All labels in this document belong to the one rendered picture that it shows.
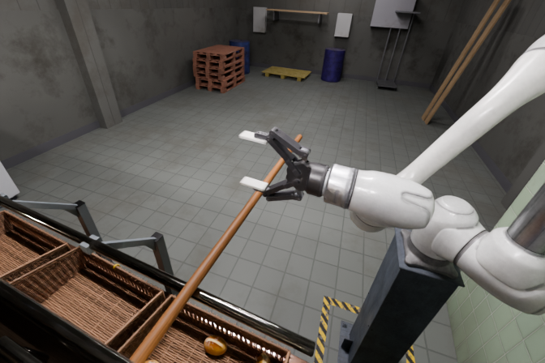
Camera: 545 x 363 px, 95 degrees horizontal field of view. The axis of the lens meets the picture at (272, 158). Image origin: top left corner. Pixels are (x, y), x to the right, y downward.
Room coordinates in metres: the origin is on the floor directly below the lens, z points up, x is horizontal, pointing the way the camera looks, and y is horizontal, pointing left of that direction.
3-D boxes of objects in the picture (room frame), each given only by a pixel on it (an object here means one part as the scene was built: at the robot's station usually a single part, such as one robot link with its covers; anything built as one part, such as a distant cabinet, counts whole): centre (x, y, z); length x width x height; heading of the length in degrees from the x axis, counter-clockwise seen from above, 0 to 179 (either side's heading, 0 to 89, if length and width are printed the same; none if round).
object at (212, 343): (0.45, 0.19, 0.62); 0.10 x 0.07 x 0.06; 74
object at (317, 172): (0.47, -0.08, 1.49); 0.09 x 0.07 x 0.08; 69
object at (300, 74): (7.46, -0.28, 0.06); 1.29 x 0.88 x 0.12; 74
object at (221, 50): (6.20, 1.37, 0.41); 1.21 x 0.79 x 0.82; 164
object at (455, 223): (0.66, -0.65, 1.17); 0.18 x 0.16 x 0.22; 29
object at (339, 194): (0.44, -0.15, 1.49); 0.09 x 0.06 x 0.09; 159
